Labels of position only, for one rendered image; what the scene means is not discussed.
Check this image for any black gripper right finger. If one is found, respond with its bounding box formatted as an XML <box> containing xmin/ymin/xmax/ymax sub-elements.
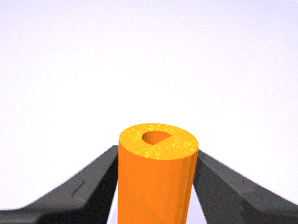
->
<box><xmin>193</xmin><ymin>149</ymin><xmax>298</xmax><ymax>224</ymax></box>

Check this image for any orange cylindrical knob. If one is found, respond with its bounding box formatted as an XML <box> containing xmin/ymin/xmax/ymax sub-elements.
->
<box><xmin>118</xmin><ymin>123</ymin><xmax>199</xmax><ymax>224</ymax></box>

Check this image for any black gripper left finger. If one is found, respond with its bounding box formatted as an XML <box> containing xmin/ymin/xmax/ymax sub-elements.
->
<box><xmin>0</xmin><ymin>145</ymin><xmax>119</xmax><ymax>224</ymax></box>

